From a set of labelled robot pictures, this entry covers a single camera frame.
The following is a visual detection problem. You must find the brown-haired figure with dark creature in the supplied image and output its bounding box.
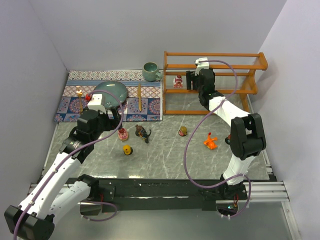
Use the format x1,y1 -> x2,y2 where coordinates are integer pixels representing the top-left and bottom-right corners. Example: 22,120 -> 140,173
135,124 -> 152,144

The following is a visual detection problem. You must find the teal ceramic mug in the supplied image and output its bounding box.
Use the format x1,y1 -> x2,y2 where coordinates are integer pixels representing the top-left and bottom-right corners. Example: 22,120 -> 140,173
142,62 -> 163,82

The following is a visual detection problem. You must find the purple cable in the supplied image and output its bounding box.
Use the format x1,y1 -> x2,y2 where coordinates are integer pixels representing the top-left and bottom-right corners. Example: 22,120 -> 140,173
184,59 -> 252,220
12,90 -> 124,240

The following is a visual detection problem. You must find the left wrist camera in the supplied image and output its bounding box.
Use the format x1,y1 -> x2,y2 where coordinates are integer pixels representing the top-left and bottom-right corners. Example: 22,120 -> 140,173
87,93 -> 106,114

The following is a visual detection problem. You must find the pink bear strawberry cake toy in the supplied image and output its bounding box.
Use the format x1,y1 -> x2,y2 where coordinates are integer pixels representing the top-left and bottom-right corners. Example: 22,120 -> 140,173
173,74 -> 183,89

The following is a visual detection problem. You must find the teal ceramic plate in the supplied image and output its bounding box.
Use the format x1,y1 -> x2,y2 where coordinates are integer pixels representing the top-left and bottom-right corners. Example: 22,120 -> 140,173
94,80 -> 128,109

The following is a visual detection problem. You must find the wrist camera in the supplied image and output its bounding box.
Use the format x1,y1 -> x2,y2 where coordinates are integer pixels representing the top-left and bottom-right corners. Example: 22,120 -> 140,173
87,93 -> 106,114
194,57 -> 210,76

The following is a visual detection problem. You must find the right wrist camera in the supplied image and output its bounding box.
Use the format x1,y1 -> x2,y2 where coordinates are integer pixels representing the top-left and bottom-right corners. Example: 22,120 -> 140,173
194,57 -> 210,76

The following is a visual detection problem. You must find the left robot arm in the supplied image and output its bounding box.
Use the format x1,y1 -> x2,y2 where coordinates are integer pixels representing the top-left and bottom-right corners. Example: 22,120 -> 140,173
4,107 -> 123,240

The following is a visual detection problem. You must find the pink bear donut toy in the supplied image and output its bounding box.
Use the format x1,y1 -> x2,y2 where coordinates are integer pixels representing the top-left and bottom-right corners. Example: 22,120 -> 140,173
118,127 -> 129,141

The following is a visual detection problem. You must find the gold knife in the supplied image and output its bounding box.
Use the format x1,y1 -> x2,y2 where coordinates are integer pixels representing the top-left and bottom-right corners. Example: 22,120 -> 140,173
137,83 -> 142,112

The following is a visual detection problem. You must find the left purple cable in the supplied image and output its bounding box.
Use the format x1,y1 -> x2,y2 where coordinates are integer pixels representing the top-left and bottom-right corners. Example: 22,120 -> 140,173
12,90 -> 124,240

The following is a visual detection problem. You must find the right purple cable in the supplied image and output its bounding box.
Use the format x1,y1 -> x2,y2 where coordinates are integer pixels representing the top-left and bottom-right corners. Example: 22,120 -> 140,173
184,59 -> 252,220

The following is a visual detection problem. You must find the patterned blue placemat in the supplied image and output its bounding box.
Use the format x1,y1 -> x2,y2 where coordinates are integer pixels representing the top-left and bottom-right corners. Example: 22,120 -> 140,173
54,70 -> 163,123

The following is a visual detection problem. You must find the black base frame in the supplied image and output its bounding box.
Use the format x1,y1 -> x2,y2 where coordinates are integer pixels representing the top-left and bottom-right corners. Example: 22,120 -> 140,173
64,177 -> 251,216

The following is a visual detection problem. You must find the red-haired small figurine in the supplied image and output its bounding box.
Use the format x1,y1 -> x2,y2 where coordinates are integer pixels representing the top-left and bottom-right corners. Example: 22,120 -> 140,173
225,135 -> 231,145

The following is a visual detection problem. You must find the aluminium rail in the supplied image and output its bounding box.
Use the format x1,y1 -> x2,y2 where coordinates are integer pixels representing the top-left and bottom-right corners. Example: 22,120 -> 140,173
27,162 -> 291,205

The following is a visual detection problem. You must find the orange wooden two-tier shelf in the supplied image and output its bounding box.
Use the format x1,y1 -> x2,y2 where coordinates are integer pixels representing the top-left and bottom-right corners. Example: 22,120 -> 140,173
162,51 -> 268,115

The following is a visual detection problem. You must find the yellow duck toy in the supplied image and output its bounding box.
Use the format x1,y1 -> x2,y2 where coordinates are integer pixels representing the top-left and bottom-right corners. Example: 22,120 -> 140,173
122,145 -> 133,156

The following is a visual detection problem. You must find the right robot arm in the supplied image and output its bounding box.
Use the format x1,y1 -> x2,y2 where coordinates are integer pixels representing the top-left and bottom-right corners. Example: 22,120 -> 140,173
186,68 -> 267,199

